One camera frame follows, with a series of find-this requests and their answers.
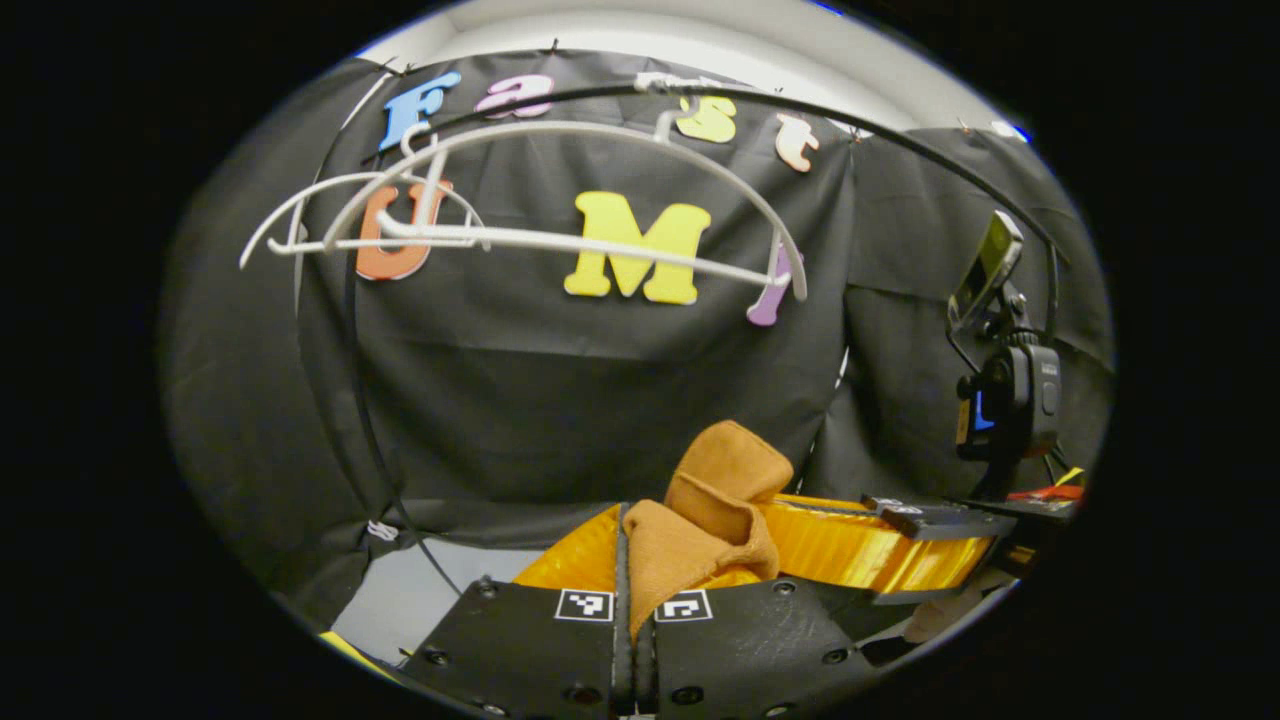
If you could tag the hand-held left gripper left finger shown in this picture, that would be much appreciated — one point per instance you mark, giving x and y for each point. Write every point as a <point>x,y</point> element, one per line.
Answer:
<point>530,650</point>

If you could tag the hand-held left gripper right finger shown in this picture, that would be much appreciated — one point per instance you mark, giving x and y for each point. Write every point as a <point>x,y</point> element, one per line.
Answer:
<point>750,650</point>

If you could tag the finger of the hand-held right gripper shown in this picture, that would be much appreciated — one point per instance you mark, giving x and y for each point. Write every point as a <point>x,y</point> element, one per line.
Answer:
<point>860,550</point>

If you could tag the brown jacket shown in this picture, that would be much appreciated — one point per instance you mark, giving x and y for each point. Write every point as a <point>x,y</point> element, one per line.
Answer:
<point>720,480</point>

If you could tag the black clothes rack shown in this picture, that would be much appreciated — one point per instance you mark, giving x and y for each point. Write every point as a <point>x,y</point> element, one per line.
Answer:
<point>352,380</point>

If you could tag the white plastic clothes hanger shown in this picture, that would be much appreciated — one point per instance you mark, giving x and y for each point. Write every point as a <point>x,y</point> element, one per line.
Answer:
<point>300,198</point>
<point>560,128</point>

